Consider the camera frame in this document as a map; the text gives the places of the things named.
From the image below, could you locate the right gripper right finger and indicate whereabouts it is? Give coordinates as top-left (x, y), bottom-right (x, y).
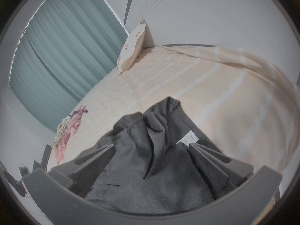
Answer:
top-left (189, 143), bottom-right (254, 195)

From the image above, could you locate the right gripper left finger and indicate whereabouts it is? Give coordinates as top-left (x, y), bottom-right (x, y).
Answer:
top-left (48, 145), bottom-right (115, 197)

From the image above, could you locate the black T-shirt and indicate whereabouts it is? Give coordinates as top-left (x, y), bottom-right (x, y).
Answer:
top-left (84, 96), bottom-right (231, 215)

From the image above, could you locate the pile of clothes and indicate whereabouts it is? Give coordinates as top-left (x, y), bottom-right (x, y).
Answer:
top-left (51, 105), bottom-right (89, 165)

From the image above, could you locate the bed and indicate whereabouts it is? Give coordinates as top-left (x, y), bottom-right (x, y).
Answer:
top-left (47, 0), bottom-right (300, 173)

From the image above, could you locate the blue-green curtain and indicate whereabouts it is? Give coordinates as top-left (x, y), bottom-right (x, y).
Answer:
top-left (8, 33), bottom-right (81, 133)
top-left (25, 0), bottom-right (130, 103)

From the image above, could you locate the white printed pillow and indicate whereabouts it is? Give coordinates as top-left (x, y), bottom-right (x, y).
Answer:
top-left (117, 20), bottom-right (147, 75)

